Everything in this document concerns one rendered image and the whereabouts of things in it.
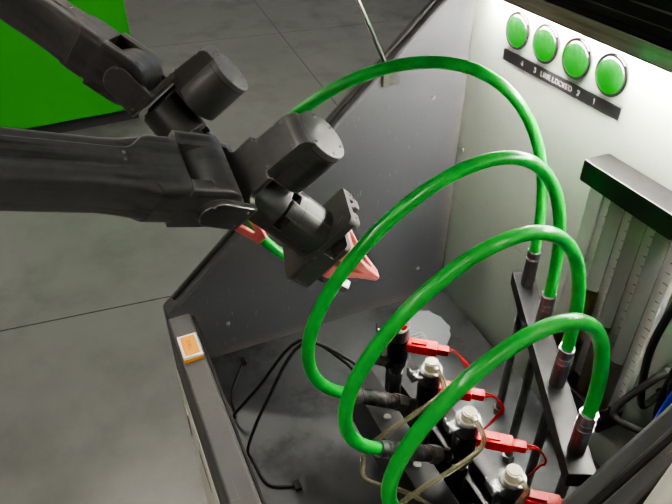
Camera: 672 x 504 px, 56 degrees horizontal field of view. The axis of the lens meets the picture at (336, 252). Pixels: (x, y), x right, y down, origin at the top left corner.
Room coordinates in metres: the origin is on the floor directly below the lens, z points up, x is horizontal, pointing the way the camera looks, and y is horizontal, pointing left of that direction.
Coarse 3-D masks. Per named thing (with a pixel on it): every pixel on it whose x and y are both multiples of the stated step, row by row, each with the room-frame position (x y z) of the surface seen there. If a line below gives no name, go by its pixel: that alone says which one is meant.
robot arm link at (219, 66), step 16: (208, 48) 0.73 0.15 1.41; (192, 64) 0.71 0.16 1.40; (208, 64) 0.71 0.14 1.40; (224, 64) 0.72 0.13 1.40; (112, 80) 0.69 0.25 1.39; (128, 80) 0.69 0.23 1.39; (176, 80) 0.71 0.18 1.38; (192, 80) 0.71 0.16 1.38; (208, 80) 0.70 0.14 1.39; (224, 80) 0.70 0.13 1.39; (240, 80) 0.73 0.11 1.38; (128, 96) 0.69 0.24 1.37; (144, 96) 0.69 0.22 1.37; (192, 96) 0.70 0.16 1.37; (208, 96) 0.69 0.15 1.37; (224, 96) 0.70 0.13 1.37; (128, 112) 0.69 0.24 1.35; (208, 112) 0.70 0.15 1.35
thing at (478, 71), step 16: (384, 64) 0.66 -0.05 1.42; (400, 64) 0.66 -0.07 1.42; (416, 64) 0.66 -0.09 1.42; (432, 64) 0.66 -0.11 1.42; (448, 64) 0.66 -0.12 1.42; (464, 64) 0.66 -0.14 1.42; (336, 80) 0.67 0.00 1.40; (352, 80) 0.66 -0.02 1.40; (496, 80) 0.66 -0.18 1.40; (320, 96) 0.66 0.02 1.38; (512, 96) 0.66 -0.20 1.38; (528, 112) 0.67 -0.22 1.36; (528, 128) 0.67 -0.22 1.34; (544, 160) 0.67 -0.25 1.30; (544, 192) 0.67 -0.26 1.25; (544, 208) 0.67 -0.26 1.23; (544, 224) 0.67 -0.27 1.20; (272, 240) 0.67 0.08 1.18; (528, 256) 0.67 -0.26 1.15
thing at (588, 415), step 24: (528, 336) 0.36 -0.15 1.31; (600, 336) 0.39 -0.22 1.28; (480, 360) 0.35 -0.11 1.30; (504, 360) 0.35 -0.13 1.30; (600, 360) 0.39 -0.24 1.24; (456, 384) 0.34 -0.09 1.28; (600, 384) 0.40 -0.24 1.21; (432, 408) 0.33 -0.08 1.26; (408, 432) 0.32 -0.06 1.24; (576, 432) 0.40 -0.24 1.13; (408, 456) 0.31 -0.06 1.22; (384, 480) 0.31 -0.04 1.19
